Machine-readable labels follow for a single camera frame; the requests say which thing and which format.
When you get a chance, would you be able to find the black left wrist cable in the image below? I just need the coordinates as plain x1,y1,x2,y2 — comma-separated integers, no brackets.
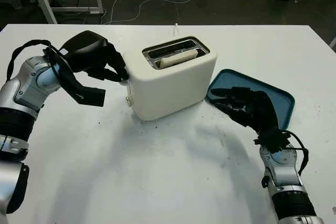
6,39,62,82

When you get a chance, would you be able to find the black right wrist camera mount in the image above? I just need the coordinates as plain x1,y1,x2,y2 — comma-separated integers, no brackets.
253,126,291,154

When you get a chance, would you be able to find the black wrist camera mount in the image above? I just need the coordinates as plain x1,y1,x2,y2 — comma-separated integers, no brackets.
44,47,107,108
253,126,291,154

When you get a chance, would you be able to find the white floor cable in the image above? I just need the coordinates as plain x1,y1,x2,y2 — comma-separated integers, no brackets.
101,0,215,25

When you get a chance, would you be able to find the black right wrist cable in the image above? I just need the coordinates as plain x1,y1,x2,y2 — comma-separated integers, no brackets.
282,130,309,176

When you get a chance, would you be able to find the slice of bread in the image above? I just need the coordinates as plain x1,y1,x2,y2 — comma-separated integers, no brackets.
158,48,198,69

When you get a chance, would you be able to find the blue plastic tray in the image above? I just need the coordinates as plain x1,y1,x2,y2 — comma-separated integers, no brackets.
204,69,296,130

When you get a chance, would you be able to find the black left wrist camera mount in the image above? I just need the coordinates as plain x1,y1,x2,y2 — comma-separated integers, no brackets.
44,47,107,108

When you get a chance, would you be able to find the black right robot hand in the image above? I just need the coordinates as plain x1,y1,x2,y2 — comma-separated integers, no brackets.
211,86,280,136

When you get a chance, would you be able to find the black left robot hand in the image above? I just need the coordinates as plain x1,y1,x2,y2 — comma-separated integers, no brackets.
58,30,130,82

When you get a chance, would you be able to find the cream white toaster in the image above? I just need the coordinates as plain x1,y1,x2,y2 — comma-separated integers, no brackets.
123,36,218,122

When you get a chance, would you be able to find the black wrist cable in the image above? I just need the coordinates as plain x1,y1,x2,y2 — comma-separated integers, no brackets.
282,130,309,176
6,39,62,82

